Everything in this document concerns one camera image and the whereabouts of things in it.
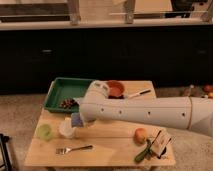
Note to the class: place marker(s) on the white paper cup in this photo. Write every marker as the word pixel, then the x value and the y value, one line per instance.
pixel 66 130

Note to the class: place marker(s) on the black stand at left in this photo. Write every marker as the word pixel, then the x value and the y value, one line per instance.
pixel 6 158

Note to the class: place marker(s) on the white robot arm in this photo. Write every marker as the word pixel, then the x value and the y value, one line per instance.
pixel 191 113

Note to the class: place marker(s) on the small cardboard box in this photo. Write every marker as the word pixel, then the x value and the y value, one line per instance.
pixel 160 142

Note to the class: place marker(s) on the silver fork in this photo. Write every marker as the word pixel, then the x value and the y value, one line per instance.
pixel 62 151

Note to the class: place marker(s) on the orange bowl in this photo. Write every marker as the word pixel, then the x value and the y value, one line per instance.
pixel 116 88

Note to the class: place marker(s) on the green cucumber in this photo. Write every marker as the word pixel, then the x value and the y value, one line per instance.
pixel 139 157

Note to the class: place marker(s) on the blue sponge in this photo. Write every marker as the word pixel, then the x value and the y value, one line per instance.
pixel 76 120

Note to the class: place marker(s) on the orange red apple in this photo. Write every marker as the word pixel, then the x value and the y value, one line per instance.
pixel 140 135

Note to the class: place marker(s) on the green plastic tray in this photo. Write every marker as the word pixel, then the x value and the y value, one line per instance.
pixel 62 89

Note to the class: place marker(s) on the wooden table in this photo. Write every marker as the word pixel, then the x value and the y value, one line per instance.
pixel 112 142

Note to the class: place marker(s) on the green plastic cup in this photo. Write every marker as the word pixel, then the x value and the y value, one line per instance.
pixel 44 132

